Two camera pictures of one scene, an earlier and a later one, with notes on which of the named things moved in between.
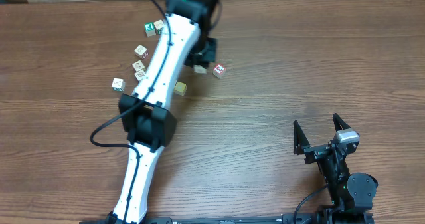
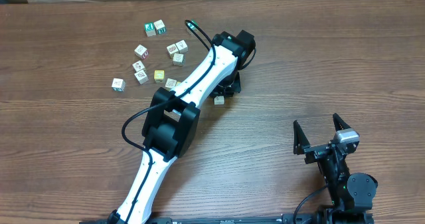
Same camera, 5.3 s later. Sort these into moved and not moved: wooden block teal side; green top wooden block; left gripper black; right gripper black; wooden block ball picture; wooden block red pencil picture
Moved: wooden block red pencil picture; left gripper black
Not moved: wooden block teal side; green top wooden block; wooden block ball picture; right gripper black
